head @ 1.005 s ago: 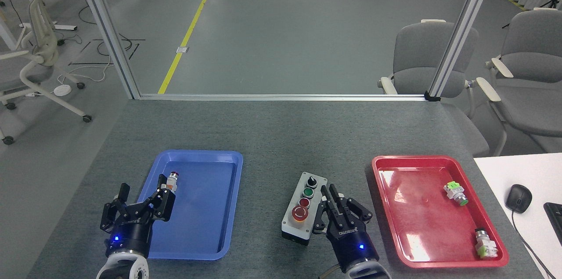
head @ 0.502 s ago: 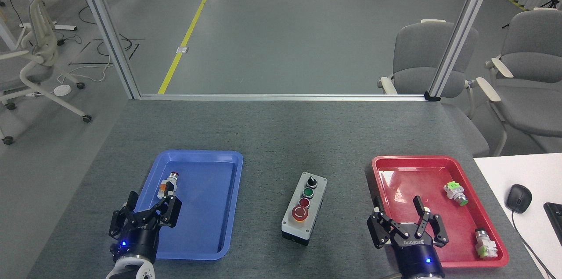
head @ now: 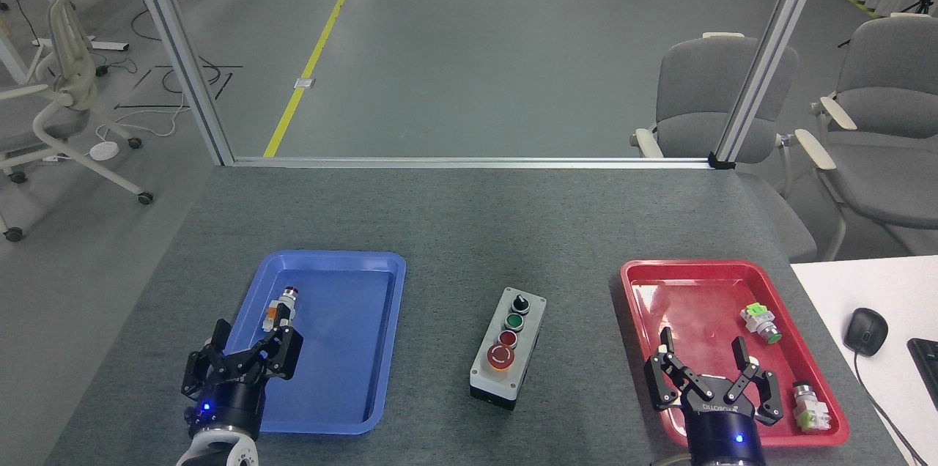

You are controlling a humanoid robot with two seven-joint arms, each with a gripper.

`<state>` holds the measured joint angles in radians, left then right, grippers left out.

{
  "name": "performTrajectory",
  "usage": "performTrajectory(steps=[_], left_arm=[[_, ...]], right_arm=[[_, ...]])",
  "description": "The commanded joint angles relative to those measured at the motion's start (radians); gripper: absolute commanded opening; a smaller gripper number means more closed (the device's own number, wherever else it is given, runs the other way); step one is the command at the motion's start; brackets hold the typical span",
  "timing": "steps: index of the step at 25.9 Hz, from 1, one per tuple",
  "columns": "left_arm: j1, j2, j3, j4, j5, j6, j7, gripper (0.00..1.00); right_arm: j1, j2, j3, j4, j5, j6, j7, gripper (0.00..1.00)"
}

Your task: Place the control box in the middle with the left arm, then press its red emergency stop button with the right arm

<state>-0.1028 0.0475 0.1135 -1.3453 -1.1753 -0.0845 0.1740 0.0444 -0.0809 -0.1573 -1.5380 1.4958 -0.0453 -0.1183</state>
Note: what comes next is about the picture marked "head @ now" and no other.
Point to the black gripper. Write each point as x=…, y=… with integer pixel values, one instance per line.
x=229, y=400
x=722, y=429

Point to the grey control box with buttons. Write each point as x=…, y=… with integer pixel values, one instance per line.
x=498, y=378

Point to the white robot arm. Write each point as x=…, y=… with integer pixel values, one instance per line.
x=216, y=451

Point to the red plastic tray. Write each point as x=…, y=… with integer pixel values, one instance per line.
x=681, y=290

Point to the blue plastic tray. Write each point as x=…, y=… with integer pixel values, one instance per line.
x=344, y=349

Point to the black computer mouse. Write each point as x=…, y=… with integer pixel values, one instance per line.
x=866, y=330

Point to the white side table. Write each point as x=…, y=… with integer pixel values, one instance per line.
x=879, y=283

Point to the black keyboard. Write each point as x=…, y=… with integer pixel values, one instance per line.
x=927, y=371

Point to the white round floor disc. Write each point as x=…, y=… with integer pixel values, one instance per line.
x=104, y=151

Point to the silver floor socket plate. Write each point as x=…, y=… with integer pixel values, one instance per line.
x=305, y=83

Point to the grey armchair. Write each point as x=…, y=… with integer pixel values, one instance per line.
x=696, y=85
x=887, y=70

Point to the white mesh office chair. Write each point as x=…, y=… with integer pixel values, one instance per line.
x=77, y=89

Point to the white desk foot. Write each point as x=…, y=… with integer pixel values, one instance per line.
x=102, y=45

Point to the black tripod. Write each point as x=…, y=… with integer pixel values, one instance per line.
x=925, y=3

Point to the red push button switch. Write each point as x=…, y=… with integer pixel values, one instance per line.
x=281, y=308

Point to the green push button switch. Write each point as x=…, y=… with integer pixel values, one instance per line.
x=758, y=321

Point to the silver push button switch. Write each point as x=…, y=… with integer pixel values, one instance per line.
x=810, y=407

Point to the silver aluminium post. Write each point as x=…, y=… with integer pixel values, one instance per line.
x=179, y=48
x=772, y=48

